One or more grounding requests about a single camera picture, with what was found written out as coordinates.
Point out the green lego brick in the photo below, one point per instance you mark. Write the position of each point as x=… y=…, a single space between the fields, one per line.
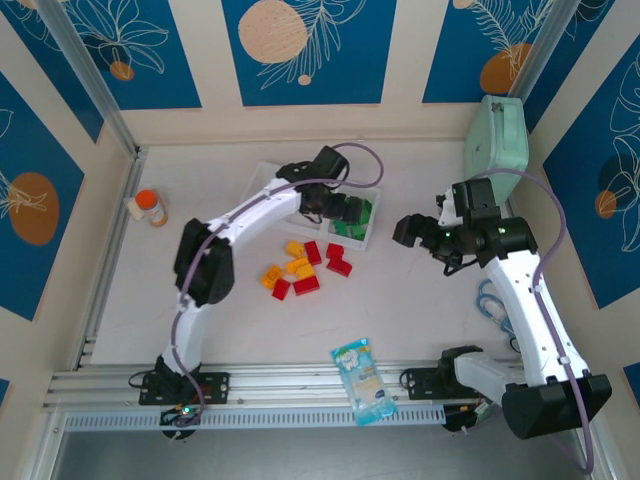
x=342 y=228
x=359 y=231
x=366 y=222

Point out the orange-capped bottle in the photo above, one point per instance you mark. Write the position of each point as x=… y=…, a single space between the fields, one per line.
x=152 y=207

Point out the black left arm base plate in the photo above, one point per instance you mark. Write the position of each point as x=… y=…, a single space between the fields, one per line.
x=215 y=387

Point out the aluminium side rail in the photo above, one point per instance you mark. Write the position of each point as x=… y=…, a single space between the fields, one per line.
x=106 y=280

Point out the red lego brick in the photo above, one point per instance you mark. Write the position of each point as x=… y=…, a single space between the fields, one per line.
x=335 y=251
x=313 y=252
x=281 y=289
x=340 y=267
x=306 y=285

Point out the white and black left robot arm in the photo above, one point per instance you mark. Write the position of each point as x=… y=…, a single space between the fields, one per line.
x=260 y=207

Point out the mint green case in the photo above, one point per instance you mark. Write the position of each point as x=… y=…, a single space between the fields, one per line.
x=500 y=140

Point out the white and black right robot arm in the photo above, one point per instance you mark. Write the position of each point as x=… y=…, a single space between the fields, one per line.
x=520 y=300

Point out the yellow lego brick with print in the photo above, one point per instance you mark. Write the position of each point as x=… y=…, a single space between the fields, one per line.
x=272 y=277

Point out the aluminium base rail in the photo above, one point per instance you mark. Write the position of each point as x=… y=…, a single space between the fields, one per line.
x=300 y=380

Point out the long yellow lego brick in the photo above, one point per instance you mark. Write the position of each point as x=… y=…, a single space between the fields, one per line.
x=300 y=268

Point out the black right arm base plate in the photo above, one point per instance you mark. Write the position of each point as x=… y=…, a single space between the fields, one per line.
x=422 y=384

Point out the white three-compartment tray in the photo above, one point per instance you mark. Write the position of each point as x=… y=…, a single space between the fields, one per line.
x=256 y=177

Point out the small cream block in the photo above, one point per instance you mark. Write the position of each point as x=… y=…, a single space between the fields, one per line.
x=134 y=210

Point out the blue wet wipes packet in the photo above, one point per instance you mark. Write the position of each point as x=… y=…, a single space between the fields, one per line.
x=364 y=382

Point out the aluminium upright post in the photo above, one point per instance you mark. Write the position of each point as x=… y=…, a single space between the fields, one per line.
x=88 y=70
x=542 y=40

